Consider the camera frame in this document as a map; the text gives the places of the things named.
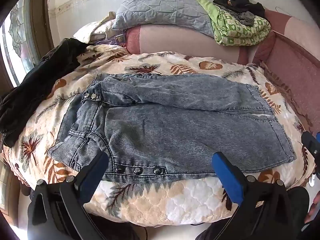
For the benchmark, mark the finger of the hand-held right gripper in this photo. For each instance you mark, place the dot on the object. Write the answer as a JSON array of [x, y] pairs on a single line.
[[310, 142]]

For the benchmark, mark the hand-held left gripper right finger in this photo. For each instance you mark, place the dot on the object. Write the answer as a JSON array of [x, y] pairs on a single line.
[[228, 177]]

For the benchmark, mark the small grey cloth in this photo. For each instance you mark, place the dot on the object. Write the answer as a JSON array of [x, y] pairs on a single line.
[[243, 17]]

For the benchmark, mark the person's right hand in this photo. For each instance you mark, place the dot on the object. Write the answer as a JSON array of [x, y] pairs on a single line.
[[312, 211]]

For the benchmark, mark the grey-blue denim pants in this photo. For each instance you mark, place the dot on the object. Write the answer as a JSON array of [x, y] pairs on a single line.
[[175, 120]]

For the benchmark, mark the patterned glass window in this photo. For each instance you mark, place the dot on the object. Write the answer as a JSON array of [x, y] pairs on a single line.
[[17, 37]]

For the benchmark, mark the leaf-print cream blanket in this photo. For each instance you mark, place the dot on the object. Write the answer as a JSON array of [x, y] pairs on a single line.
[[175, 200]]

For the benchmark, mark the grey quilted pillow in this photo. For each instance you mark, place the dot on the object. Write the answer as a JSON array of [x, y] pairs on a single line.
[[162, 7]]

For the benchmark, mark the green patterned blanket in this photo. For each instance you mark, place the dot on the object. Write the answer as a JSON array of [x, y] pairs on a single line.
[[237, 32]]

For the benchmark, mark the cream pillow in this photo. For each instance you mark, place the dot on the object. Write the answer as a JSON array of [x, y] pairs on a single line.
[[100, 28]]

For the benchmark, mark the person's dark clothing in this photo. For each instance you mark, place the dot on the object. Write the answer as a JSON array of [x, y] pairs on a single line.
[[297, 200]]

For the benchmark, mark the black garment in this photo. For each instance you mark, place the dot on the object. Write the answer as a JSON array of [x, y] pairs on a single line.
[[235, 1]]

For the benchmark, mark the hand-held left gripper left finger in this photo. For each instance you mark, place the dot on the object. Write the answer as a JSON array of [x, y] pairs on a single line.
[[93, 173]]

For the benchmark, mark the black jacket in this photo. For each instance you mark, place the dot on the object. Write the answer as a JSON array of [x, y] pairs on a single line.
[[37, 80]]

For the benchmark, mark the purple packet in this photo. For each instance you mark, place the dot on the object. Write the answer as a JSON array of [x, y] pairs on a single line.
[[117, 39]]

